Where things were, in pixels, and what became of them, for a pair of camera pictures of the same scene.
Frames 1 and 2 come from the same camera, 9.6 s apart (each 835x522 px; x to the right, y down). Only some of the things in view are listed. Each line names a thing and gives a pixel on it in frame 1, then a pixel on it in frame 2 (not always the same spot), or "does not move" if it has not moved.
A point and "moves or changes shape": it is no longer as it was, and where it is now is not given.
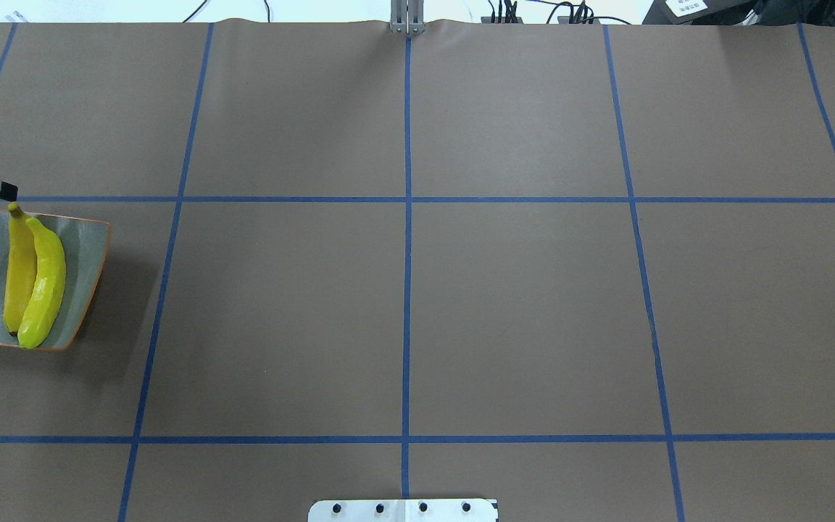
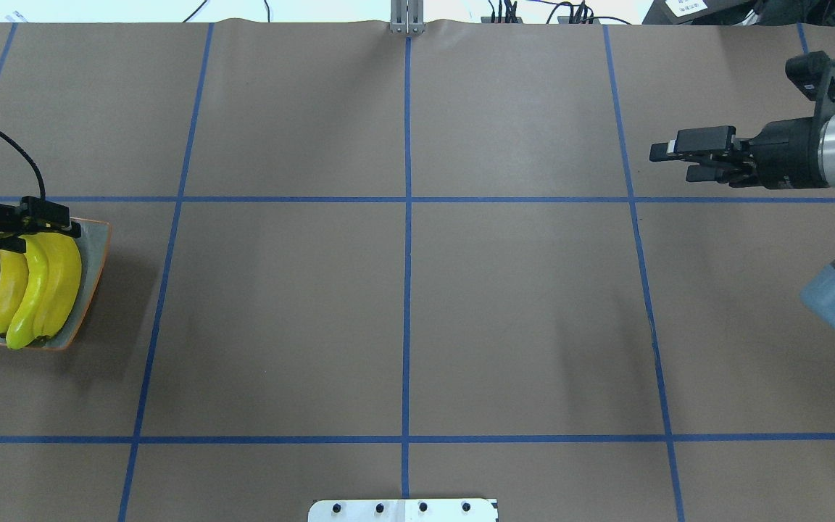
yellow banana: (49, 289) moves or changes shape
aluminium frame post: (407, 17) does not move
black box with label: (701, 11) does not move
